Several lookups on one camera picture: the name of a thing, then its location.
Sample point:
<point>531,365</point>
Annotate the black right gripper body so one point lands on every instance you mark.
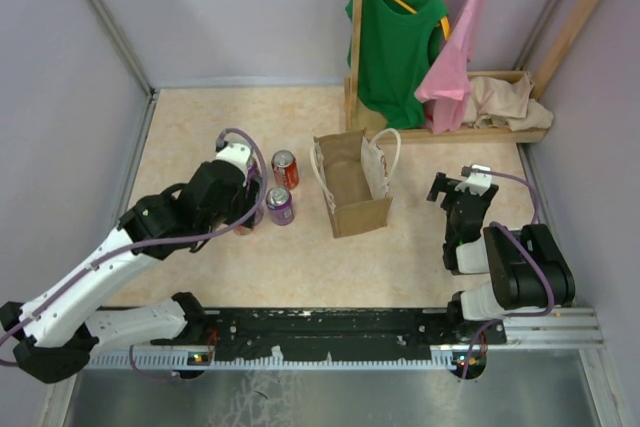
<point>451,200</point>

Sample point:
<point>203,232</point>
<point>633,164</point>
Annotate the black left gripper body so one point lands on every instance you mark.
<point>240,204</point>

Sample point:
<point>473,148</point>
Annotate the purple can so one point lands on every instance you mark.
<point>279,204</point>
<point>256,179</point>

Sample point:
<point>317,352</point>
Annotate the red can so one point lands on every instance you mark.
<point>242,230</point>
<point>285,170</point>

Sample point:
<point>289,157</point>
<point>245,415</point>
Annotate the brown canvas bag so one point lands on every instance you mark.
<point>354,173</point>

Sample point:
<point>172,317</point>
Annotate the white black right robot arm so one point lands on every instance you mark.
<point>528,274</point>

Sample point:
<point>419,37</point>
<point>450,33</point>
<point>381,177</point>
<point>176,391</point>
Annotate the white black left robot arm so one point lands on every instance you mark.
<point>65,328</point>

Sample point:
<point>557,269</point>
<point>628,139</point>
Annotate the beige crumpled cloth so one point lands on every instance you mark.
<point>496,103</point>

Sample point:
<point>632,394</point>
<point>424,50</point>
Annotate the pink shirt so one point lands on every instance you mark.
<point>445,90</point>

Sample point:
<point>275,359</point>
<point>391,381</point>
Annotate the green tank top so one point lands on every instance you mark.
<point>399,42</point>

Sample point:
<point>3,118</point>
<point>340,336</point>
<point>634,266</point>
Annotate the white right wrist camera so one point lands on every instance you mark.
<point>477,179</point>

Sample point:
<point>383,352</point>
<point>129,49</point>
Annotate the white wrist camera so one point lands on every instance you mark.
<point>236,153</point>
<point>477,179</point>

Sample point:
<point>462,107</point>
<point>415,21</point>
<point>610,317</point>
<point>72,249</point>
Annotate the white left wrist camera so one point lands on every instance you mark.
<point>236,153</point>

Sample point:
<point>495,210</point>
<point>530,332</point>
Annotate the wooden clothes rack frame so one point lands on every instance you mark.
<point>357,116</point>

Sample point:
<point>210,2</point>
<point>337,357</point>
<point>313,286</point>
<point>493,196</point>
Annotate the aluminium rail frame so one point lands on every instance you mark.
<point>564,328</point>

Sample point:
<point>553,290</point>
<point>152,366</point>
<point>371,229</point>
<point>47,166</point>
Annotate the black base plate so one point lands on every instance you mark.
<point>386,334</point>

